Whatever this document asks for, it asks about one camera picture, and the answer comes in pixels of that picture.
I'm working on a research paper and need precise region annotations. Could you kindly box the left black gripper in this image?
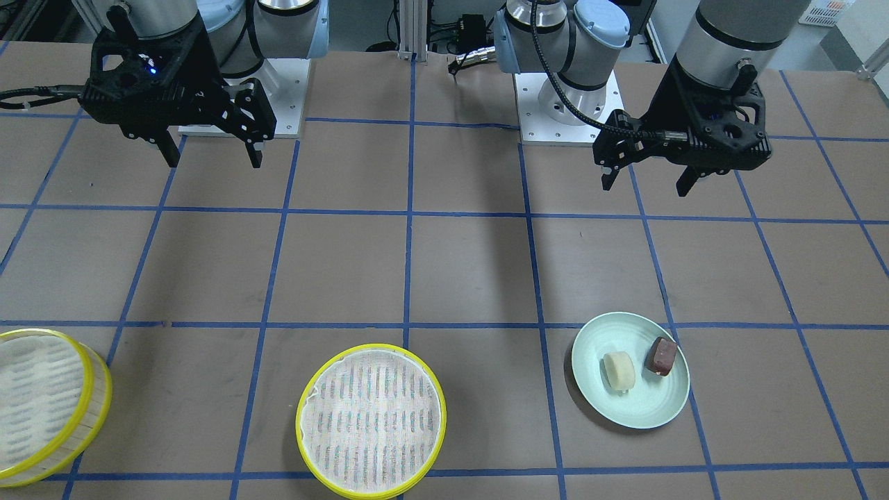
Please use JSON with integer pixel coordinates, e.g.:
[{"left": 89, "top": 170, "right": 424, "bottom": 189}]
[{"left": 593, "top": 58, "right": 772, "bottom": 197}]

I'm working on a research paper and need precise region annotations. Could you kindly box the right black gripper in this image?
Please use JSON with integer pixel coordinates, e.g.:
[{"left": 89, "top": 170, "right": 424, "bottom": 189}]
[{"left": 77, "top": 8, "right": 276, "bottom": 169}]

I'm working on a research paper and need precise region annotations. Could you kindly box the brown steamed bun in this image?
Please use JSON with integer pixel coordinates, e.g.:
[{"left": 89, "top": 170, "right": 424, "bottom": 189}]
[{"left": 645, "top": 337, "right": 679, "bottom": 377}]

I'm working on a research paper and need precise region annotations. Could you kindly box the white steamed bun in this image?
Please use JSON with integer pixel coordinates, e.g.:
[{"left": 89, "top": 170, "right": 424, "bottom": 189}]
[{"left": 602, "top": 351, "right": 636, "bottom": 392}]

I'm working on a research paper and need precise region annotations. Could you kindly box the yellow bamboo steamer tray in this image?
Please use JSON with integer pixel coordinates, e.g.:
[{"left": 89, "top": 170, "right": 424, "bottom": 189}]
[{"left": 1, "top": 328, "right": 113, "bottom": 488}]

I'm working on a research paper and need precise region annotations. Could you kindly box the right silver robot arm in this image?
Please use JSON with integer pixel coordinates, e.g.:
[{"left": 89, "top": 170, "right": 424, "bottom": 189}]
[{"left": 77, "top": 1, "right": 329, "bottom": 168}]

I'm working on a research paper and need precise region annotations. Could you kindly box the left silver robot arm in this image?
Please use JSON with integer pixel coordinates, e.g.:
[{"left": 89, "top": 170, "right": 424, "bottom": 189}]
[{"left": 492, "top": 1, "right": 807, "bottom": 197}]

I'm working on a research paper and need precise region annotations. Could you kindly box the yellow bamboo steamer base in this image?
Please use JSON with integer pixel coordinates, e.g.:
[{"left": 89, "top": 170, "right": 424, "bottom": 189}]
[{"left": 294, "top": 344, "right": 447, "bottom": 499}]

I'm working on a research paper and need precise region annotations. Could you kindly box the light green plate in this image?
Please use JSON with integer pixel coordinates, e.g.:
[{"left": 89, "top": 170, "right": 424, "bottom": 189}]
[{"left": 570, "top": 311, "right": 691, "bottom": 429}]

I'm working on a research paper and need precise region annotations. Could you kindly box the black power adapter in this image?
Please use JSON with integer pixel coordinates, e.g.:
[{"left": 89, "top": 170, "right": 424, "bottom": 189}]
[{"left": 455, "top": 13, "right": 487, "bottom": 53}]

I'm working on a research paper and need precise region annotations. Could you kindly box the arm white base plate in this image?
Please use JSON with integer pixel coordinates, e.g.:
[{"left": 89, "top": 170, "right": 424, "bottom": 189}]
[
  {"left": 513, "top": 72, "right": 624, "bottom": 147},
  {"left": 251, "top": 59, "right": 313, "bottom": 139}
]

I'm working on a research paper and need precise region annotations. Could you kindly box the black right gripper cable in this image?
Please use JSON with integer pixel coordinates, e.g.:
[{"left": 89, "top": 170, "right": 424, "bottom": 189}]
[{"left": 0, "top": 85, "right": 88, "bottom": 110}]

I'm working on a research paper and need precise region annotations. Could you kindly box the aluminium frame post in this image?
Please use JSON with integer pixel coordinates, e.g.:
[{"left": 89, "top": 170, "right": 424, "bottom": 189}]
[{"left": 396, "top": 0, "right": 431, "bottom": 64}]

